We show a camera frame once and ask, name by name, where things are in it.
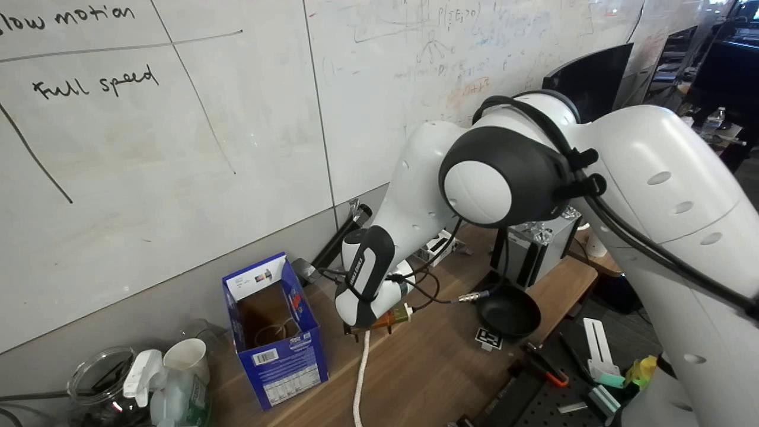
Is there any teal plastic block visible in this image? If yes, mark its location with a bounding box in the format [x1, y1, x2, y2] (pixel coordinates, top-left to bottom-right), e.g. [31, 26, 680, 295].
[588, 369, 630, 418]

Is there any white paper cup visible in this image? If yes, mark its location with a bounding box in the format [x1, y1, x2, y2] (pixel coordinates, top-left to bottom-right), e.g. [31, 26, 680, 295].
[581, 224, 610, 261]

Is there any black table mat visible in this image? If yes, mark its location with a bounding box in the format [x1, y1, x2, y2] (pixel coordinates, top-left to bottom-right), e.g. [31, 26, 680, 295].
[440, 298, 689, 427]

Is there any white ribbed plastic bar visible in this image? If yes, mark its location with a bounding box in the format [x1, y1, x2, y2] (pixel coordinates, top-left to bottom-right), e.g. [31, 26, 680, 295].
[581, 316, 623, 378]

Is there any white whiteboard panel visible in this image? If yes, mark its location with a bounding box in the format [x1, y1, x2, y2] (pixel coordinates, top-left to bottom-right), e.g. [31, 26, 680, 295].
[0, 0, 338, 352]
[302, 0, 648, 209]

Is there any thin white rope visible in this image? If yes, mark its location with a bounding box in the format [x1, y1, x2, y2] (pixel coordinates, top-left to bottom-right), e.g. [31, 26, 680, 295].
[248, 311, 302, 349]

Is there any amber wrist camera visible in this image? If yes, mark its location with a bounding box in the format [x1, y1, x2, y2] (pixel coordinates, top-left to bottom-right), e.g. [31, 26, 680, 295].
[377, 305, 412, 326]

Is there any blue cardboard snack box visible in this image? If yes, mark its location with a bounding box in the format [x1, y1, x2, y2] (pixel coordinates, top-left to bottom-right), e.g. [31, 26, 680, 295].
[221, 253, 329, 413]

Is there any black handled scraper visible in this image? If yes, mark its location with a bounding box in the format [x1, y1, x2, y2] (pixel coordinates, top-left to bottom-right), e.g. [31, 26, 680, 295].
[294, 202, 375, 286]

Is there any black frying pan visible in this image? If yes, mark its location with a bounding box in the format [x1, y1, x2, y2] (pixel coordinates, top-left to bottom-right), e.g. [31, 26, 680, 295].
[465, 275, 544, 343]

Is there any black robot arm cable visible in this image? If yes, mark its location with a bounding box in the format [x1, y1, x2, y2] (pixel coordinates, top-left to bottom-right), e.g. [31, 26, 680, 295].
[471, 91, 759, 323]

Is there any yellow green tool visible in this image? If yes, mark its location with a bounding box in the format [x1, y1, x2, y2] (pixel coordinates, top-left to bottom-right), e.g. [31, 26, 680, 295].
[623, 352, 661, 391]

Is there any thick white rope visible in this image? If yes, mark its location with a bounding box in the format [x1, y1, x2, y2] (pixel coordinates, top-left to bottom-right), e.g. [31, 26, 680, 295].
[351, 326, 375, 427]

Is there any grey black battery box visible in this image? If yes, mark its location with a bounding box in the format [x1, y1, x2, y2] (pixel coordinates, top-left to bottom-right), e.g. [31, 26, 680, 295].
[493, 211, 582, 291]

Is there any clear glass jar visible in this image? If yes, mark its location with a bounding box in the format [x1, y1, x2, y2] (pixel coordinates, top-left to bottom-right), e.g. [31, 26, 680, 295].
[64, 343, 139, 423]

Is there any black orange bar clamp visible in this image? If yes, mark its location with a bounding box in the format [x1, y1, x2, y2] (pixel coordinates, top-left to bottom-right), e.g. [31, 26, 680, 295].
[518, 339, 570, 391]

